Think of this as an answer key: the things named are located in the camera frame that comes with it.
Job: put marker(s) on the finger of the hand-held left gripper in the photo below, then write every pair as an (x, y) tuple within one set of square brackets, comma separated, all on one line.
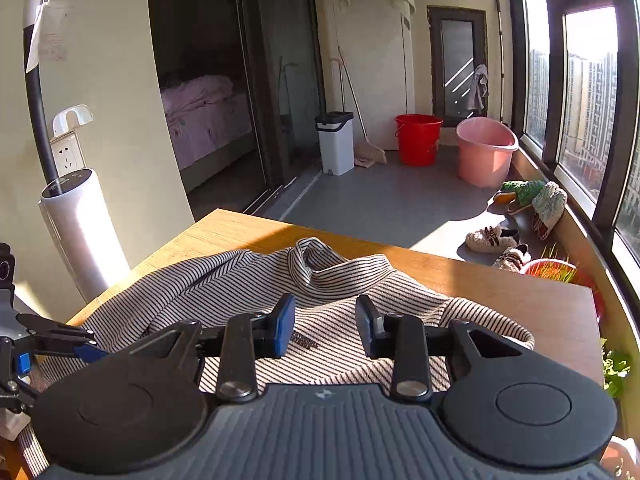
[(55, 332)]

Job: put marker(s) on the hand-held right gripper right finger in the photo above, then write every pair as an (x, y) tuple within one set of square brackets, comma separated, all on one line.
[(366, 329)]

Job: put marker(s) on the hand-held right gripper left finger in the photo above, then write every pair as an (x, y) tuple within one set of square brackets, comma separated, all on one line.
[(283, 329)]

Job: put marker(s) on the striped knit shirt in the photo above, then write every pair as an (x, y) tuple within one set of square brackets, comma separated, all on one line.
[(340, 300)]

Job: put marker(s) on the fuzzy white shoe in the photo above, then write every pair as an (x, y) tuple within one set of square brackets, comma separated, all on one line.
[(487, 240), (512, 259)]

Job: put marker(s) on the broom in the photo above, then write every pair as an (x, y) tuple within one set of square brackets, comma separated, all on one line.
[(371, 155)]

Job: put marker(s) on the white trash bin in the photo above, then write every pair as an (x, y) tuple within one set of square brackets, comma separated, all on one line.
[(334, 145)]

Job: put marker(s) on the red bucket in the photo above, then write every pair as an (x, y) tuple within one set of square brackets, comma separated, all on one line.
[(419, 140)]

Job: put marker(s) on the red pot with grass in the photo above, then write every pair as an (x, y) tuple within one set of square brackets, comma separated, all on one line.
[(555, 270)]

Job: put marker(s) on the green knit slipper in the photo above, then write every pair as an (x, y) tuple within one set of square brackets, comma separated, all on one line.
[(522, 191)]

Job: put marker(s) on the pink bucket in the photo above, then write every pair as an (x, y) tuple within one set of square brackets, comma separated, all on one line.
[(485, 157)]

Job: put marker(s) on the pale knit slipper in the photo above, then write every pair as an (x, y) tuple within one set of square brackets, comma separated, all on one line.
[(547, 207)]

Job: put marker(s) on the black pole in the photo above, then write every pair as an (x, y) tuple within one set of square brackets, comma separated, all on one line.
[(35, 100)]

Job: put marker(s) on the bed with pink blanket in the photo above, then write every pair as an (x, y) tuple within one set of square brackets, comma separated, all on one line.
[(200, 115)]

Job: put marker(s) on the white door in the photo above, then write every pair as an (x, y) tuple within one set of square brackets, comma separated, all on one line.
[(380, 85)]

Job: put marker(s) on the green leafy plant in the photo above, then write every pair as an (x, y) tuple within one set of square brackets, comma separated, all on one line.
[(616, 367)]

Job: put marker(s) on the hanging grey cloth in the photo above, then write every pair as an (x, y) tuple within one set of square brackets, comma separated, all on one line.
[(480, 85)]

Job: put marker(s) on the small dark framed window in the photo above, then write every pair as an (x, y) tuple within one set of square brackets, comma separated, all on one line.
[(457, 60)]

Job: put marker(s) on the white paper note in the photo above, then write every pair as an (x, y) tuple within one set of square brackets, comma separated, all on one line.
[(52, 35)]

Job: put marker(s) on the dark sliding glass door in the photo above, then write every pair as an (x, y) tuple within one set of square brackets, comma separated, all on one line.
[(290, 35)]

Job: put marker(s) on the thin wooden pole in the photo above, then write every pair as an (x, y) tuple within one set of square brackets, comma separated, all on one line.
[(500, 60)]

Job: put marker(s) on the white wall socket with cover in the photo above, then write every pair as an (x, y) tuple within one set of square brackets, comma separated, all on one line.
[(67, 147)]

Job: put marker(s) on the black window frame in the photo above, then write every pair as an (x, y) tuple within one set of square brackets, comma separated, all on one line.
[(555, 85)]

